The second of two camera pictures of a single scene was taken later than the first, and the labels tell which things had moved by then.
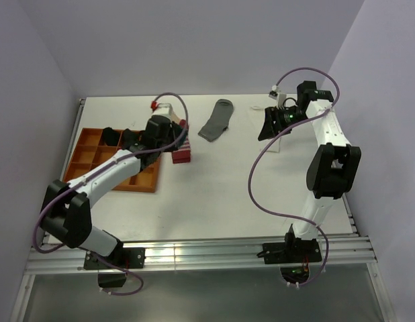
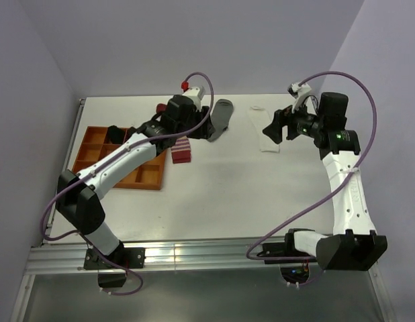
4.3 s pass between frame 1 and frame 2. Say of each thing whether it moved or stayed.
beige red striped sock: stayed
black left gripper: moved
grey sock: stayed
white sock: stayed
